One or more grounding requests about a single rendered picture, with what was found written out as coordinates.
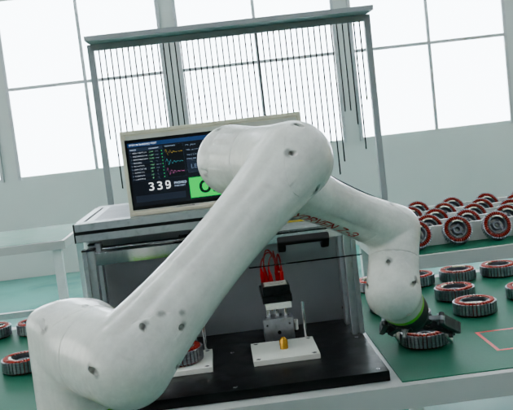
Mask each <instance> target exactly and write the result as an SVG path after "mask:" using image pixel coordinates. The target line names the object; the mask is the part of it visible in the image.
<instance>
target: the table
mask: <svg viewBox="0 0 513 410"><path fill-rule="evenodd" d="M494 196H495V195H493V194H491V193H487V192H485V193H481V194H479V195H478V196H477V197H476V199H474V200H473V201H471V203H469V204H467V205H464V203H463V201H462V200H461V199H460V198H456V197H454V196H450V197H447V198H445V199H444V200H443V201H442V202H441V203H438V204H436V205H435V206H434V208H432V209H430V208H429V206H428V205H426V203H423V202H422V201H417V202H416V201H413V202H411V203H410V204H408V206H407V207H408V208H409V209H410V210H411V211H412V212H413V213H414V214H415V215H416V216H420V217H419V218H418V219H419V223H420V226H421V231H422V232H423V236H422V234H421V235H420V238H422V241H421V242H420V244H419V269H425V268H437V267H444V266H450V265H457V264H469V263H476V262H483V261H490V260H503V259H510V258H513V236H508V235H509V234H510V232H511V230H512V222H511V220H510V217H509V216H511V215H513V191H512V192H511V194H510V195H508V196H507V197H506V199H505V200H503V201H502V202H501V203H500V204H499V205H498V207H497V209H496V210H495V211H491V212H489V213H487V211H486V209H485V208H490V207H494V205H493V204H492V203H496V202H499V200H498V198H496V196H495V197H494ZM459 199H460V200H459ZM453 204H454V205H455V206H456V207H463V206H464V207H463V209H462V210H460V211H459V212H457V214H456V215H455V216H449V215H447V213H448V212H456V211H457V209H456V207H455V206H454V205H453ZM420 209H421V210H422V211H426V212H425V213H424V214H423V213H422V211H420ZM505 212H506V213H507V214H505ZM478 213H479V214H478ZM486 213H487V214H486ZM480 214H486V215H485V216H484V218H483V219H481V218H480ZM504 214H505V215H504ZM510 214H511V215H510ZM465 217H466V219H465ZM445 218H447V220H445V222H444V224H443V223H442V221H441V219H445ZM469 218H471V219H472V220H482V221H481V229H482V232H483V231H484V232H483V233H484V235H487V236H486V237H489V238H487V239H481V240H474V241H468V240H469V238H470V237H471V235H472V226H471V223H470V221H471V220H470V219H469ZM495 219H496V221H494V222H493V223H491V222H490V221H491V220H495ZM468 221H469V222H468ZM499 221H501V222H502V224H503V227H502V224H501V223H500V222H499ZM426 223H427V224H426ZM430 223H432V224H430ZM494 224H497V225H498V227H495V226H494ZM432 225H442V228H441V229H442V230H441V232H442V234H443V237H444V238H445V240H446V241H447V242H449V243H447V244H440V245H434V246H428V244H429V243H430V241H431V240H432V231H431V228H430V227H429V226H432ZM451 225H455V226H454V227H453V228H451V227H450V226H451ZM490 225H491V228H492V229H493V230H491V228H490ZM460 226H462V227H463V231H464V232H463V231H462V228H461V227H460ZM455 229H458V230H459V232H456V231H455ZM499 229H501V230H502V231H501V232H496V231H498V230H499ZM450 230H451V231H452V233H453V234H452V233H451V232H450ZM459 234H462V236H461V237H456V236H458V235H459ZM359 244H360V247H361V251H362V254H361V255H360V258H361V266H362V276H363V277H366V276H367V269H368V246H367V245H366V244H364V243H362V242H359Z"/></svg>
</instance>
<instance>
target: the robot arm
mask: <svg viewBox="0 0 513 410"><path fill-rule="evenodd" d="M333 165H334V155H333V151H332V148H331V144H330V142H329V141H328V139H327V137H326V136H325V135H324V134H323V132H322V131H320V130H319V129H318V128H316V127H315V126H313V125H311V124H309V123H306V122H303V121H299V120H289V121H284V122H281V123H278V124H271V125H265V126H256V127H255V126H245V125H235V124H230V125H225V126H221V127H219V128H217V129H214V130H213V131H212V132H211V133H209V134H208V135H207V136H206V137H205V139H204V140H203V141H202V143H201V144H200V147H199V150H198V155H197V166H198V169H199V174H200V175H201V177H202V179H203V180H204V182H205V183H206V184H207V185H208V186H209V187H210V188H211V189H213V190H215V191H216V192H218V193H220V194H221V196H220V198H219V199H218V200H217V201H216V202H215V203H214V205H213V206H212V207H211V209H210V210H209V211H208V213H207V214H206V215H205V216H204V218H203V219H202V220H201V221H200V222H199V223H198V224H197V225H196V227H195V228H194V229H193V230H192V231H191V233H190V234H189V235H188V236H187V237H186V238H185V239H184V241H183V242H182V243H181V244H180V245H179V246H178V247H177V248H176V250H175V251H174V252H173V253H172V254H171V255H170V256H169V257H168V258H167V259H166V260H165V261H164V262H163V263H162V264H161V266H159V268H158V269H157V270H156V271H155V272H154V273H153V274H152V275H150V276H149V278H148V279H146V280H145V282H143V283H142V284H141V285H140V286H139V287H138V288H137V289H136V290H135V291H134V292H133V293H132V294H131V295H130V296H128V297H127V298H126V299H125V300H124V301H123V302H122V303H121V304H120V305H119V306H117V307H116V308H114V307H112V306H111V305H109V304H108V303H105V302H104V301H102V300H99V299H91V298H70V299H61V300H57V301H54V302H52V303H48V304H45V305H43V306H41V307H39V308H37V309H35V310H34V311H33V312H32V313H31V314H30V315H29V317H28V319H27V321H26V332H27V339H28V352H29V358H30V364H31V370H32V375H33V387H34V393H35V399H36V405H37V410H138V409H140V408H144V407H146V406H147V405H149V404H151V403H153V402H154V401H155V400H157V399H158V398H159V397H160V396H161V395H162V394H163V393H164V391H165V390H166V388H167V386H168V385H169V383H170V382H171V380H172V378H173V376H174V374H175V373H176V371H177V370H178V367H179V365H180V364H181V362H182V361H183V359H184V357H185V356H186V354H187V352H188V351H189V350H190V348H191V346H192V344H193V343H194V341H195V340H196V339H197V337H198V335H199V334H200V332H201V330H202V329H203V327H204V326H205V325H206V323H207V322H208V320H209V318H210V317H211V316H212V314H213V313H214V312H215V310H216V309H217V307H218V306H219V304H220V303H221V301H222V300H223V299H224V298H225V297H226V295H227V294H228V292H229V291H230V289H231V288H232V287H233V285H234V284H235V283H236V282H237V281H238V279H239V278H240V277H241V275H242V274H243V273H244V271H245V270H246V269H247V268H248V266H249V265H250V264H251V262H252V261H253V260H254V259H255V258H256V257H257V256H258V255H259V253H260V252H261V251H262V250H263V249H264V247H265V246H266V245H267V244H268V243H269V242H270V240H271V239H272V238H273V237H274V236H275V235H276V234H277V232H278V231H279V230H280V229H281V228H282V227H283V226H284V225H285V224H286V223H287V222H288V221H289V220H290V219H291V218H292V217H293V218H296V219H300V220H305V221H308V222H311V223H314V224H316V225H321V226H323V227H325V228H328V229H331V230H334V231H336V232H338V233H342V234H343V235H345V236H347V237H350V238H352V239H354V240H356V241H358V242H362V243H364V244H366V245H367V246H368V269H367V278H366V288H365V295H366V301H367V303H368V305H369V307H370V309H371V310H372V311H373V312H374V313H375V314H376V315H379V316H380V317H381V322H380V323H379V334H381V335H383V334H385V333H388V335H390V336H392V337H394V338H395V339H396V340H397V341H398V342H399V343H401V336H400V332H402V337H403V338H407V333H414V332H417V331H419V330H421V329H425V330H430V329H433V330H436V331H439V332H442V333H445V336H446V337H447V339H448V340H449V342H453V336H454V335H455V333H456V334H460V333H461V322H460V321H457V320H455V319H454V318H452V317H450V316H447V315H446V314H445V313H444V312H439V313H438V314H437V316H433V315H432V314H431V313H428V303H427V301H426V299H425V298H424V297H423V295H422V289H421V282H420V273H419V244H420V235H421V226H420V223H419V219H418V217H417V216H416V215H415V214H414V213H413V212H412V211H411V210H410V209H409V208H408V207H405V206H403V205H400V204H396V203H391V202H389V201H386V200H383V199H381V198H376V197H374V196H373V195H371V194H368V193H366V192H363V191H361V190H359V189H357V188H355V187H352V186H351V185H348V184H346V183H344V182H342V181H341V180H339V179H337V178H335V177H333V176H332V175H331V173H332V170H333Z"/></svg>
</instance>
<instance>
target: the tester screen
mask: <svg viewBox="0 0 513 410"><path fill-rule="evenodd" d="M206 136H207V135H200V136H193V137H180V138H172V139H165V140H158V141H151V142H137V143H130V144H127V149H128V155H129V167H130V173H131V180H132V186H133V192H134V204H135V207H142V206H150V205H156V204H164V203H176V202H184V201H191V200H198V199H205V198H218V197H220V196H221V194H219V195H213V196H206V197H198V198H191V192H190V185H189V178H188V177H201V175H200V173H199V172H188V167H187V160H191V159H197V155H198V150H199V148H200V144H201V143H202V141H203V140H204V139H205V137H206ZM171 179H172V184H173V189H172V190H159V191H152V192H148V189H147V182H150V181H163V180H171ZM184 190H185V191H186V197H185V198H171V199H165V200H157V201H150V202H144V203H137V199H136V196H143V195H149V194H163V193H170V192H177V191H184Z"/></svg>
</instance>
